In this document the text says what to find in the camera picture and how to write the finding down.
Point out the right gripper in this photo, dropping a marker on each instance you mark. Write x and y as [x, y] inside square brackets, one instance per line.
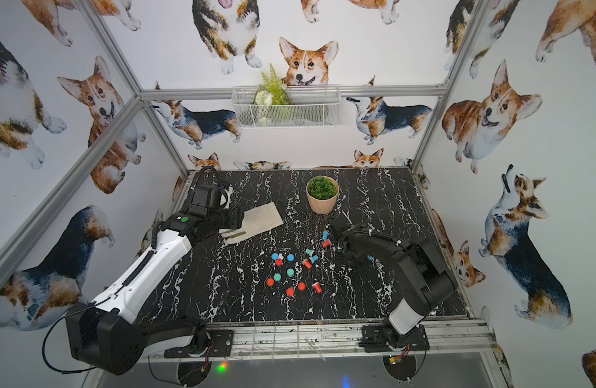
[358, 259]

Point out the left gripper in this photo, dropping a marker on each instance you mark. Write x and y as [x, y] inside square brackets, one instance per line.
[231, 218]

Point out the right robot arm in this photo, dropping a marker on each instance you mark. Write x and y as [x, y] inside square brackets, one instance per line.
[423, 276]

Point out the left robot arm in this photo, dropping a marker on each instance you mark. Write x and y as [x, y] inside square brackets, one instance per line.
[106, 334]

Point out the red stamp lower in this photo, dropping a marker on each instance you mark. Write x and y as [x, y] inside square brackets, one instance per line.
[317, 287]

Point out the beige paper sheet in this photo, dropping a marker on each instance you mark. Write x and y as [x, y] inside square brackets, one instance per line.
[256, 221]

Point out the potted green plant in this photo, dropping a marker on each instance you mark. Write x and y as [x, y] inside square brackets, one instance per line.
[322, 194]

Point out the fern and white flower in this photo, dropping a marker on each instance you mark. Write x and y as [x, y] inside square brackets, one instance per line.
[270, 98]

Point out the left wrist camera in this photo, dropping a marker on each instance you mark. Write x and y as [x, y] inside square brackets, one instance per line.
[205, 200]

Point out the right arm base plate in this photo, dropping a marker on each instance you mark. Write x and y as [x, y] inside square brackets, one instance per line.
[380, 338]

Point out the white wire basket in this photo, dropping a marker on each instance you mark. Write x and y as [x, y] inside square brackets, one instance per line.
[308, 107]

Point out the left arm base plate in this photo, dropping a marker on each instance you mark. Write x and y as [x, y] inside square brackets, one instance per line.
[214, 343]

